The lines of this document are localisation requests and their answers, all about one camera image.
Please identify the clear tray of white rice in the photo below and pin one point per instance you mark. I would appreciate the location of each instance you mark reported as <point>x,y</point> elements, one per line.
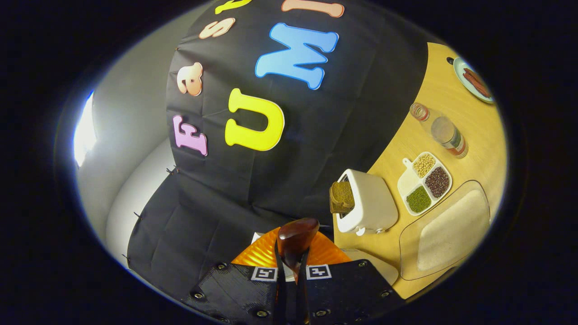
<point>451,230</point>

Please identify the clear plastic bottle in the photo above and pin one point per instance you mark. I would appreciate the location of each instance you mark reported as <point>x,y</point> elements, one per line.
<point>445,131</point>

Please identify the white divided dish of beans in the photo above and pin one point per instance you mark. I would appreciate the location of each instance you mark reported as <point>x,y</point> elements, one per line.
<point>424,183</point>

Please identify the brown bread slice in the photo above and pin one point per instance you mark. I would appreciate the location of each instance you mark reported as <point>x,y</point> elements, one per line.
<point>342,197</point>

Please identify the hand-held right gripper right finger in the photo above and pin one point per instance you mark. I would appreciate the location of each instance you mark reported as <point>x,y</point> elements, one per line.
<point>302,298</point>

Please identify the white toaster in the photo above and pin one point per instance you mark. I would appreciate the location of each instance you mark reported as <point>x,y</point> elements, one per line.
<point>372,203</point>

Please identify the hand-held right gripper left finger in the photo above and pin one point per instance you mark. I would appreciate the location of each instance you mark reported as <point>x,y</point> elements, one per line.
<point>281,298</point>

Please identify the black backdrop cloth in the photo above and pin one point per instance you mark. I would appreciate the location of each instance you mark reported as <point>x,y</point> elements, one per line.
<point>338,135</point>

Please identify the pale green plate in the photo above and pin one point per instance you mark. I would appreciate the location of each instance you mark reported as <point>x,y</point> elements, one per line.
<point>463,72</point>

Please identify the brown wooden spoon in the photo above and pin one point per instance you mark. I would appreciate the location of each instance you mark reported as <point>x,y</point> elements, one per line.
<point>295,237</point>

